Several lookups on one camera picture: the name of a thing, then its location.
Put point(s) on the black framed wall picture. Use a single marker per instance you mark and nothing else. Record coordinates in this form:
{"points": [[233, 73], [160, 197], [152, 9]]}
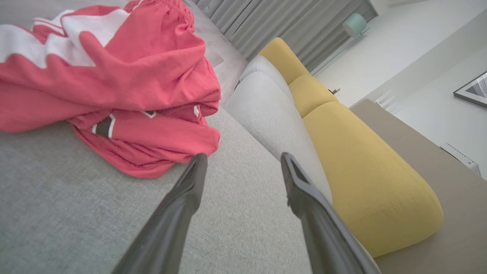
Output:
{"points": [[475, 90]]}

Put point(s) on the grey fabric sofa chaise seat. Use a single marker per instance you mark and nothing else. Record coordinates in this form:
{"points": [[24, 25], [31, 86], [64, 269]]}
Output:
{"points": [[76, 213]]}

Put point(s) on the red white basketball jersey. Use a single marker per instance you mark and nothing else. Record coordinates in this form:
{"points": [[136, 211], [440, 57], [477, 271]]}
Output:
{"points": [[133, 76]]}

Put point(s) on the light grey sofa seat cushion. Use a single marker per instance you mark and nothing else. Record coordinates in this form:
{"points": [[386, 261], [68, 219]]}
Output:
{"points": [[264, 68], [274, 121]]}

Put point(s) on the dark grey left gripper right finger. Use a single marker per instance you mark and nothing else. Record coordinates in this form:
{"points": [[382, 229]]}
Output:
{"points": [[323, 228]]}

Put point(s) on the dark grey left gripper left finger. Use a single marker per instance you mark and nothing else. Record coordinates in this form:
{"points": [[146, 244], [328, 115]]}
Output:
{"points": [[171, 220]]}

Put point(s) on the grey pleated curtain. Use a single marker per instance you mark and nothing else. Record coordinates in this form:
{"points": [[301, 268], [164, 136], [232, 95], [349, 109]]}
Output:
{"points": [[274, 26]]}

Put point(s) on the mint green floor lamp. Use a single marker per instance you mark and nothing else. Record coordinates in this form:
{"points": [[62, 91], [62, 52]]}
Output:
{"points": [[354, 24]]}

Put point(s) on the yellow fabric sofa backrest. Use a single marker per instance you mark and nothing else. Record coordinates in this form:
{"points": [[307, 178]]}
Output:
{"points": [[361, 171]]}

